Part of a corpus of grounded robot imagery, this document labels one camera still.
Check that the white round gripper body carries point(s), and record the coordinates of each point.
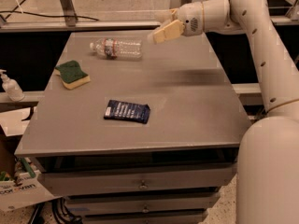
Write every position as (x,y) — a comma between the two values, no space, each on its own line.
(191,18)

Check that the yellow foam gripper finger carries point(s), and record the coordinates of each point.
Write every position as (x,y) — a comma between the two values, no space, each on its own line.
(165,15)
(169,30)

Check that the clear plastic water bottle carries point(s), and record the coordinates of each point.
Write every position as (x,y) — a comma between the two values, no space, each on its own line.
(118,48)

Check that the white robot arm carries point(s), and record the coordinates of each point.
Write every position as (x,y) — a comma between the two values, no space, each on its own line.
(267,182)

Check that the white pump dispenser bottle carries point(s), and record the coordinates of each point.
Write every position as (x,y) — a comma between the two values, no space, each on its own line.
(11,87)

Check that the dark blue snack packet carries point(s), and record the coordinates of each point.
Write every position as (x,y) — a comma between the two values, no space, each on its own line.
(120,110)

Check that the grey metal drawer cabinet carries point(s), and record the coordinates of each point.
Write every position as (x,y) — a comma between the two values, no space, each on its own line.
(150,141)

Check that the green and yellow sponge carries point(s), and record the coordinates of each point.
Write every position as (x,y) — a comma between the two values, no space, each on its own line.
(71,74)

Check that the white cardboard box with items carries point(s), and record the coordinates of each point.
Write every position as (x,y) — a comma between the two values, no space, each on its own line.
(19,186)

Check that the aluminium frame rail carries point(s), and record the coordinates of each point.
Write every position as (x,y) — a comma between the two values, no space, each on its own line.
(79,26)

